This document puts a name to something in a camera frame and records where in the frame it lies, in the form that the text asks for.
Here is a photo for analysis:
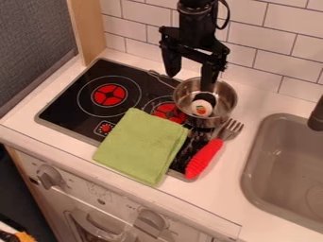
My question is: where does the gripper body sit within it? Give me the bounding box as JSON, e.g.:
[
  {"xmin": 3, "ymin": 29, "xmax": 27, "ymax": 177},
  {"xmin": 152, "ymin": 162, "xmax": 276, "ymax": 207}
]
[{"xmin": 157, "ymin": 9, "xmax": 231, "ymax": 65}]

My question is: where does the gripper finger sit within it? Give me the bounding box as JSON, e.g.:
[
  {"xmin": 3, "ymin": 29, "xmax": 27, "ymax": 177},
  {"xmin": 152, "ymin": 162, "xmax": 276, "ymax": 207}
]
[
  {"xmin": 161, "ymin": 46, "xmax": 183, "ymax": 78},
  {"xmin": 197, "ymin": 62, "xmax": 224, "ymax": 93}
]

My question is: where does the green cloth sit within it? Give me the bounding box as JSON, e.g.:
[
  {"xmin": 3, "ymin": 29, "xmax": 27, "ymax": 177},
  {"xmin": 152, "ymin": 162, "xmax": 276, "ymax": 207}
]
[{"xmin": 92, "ymin": 107, "xmax": 191, "ymax": 187}]

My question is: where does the silver pot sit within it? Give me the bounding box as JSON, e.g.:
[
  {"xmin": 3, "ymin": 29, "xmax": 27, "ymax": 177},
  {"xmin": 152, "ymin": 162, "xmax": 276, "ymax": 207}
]
[{"xmin": 145, "ymin": 69, "xmax": 240, "ymax": 130}]

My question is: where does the toy sushi roll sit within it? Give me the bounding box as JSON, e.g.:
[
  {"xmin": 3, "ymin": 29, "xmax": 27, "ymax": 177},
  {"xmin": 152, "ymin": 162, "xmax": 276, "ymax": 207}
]
[{"xmin": 189, "ymin": 92, "xmax": 219, "ymax": 117}]

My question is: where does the toy stove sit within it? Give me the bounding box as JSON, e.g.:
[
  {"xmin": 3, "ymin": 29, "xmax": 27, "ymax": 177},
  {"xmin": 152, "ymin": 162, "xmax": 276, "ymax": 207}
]
[{"xmin": 34, "ymin": 57, "xmax": 235, "ymax": 183}]

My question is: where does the tap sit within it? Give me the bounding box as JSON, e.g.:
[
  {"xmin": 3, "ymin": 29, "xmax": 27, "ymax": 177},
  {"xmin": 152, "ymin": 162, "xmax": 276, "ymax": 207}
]
[{"xmin": 306, "ymin": 94, "xmax": 323, "ymax": 132}]

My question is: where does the toy sink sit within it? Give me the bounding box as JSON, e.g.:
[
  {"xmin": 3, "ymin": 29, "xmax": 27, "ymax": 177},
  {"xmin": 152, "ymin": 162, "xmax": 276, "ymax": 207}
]
[{"xmin": 239, "ymin": 112, "xmax": 323, "ymax": 234}]

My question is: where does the red-handled toy fork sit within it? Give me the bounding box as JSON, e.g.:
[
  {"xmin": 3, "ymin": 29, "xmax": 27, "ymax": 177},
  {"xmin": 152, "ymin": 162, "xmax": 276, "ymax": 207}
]
[{"xmin": 184, "ymin": 117, "xmax": 246, "ymax": 181}]

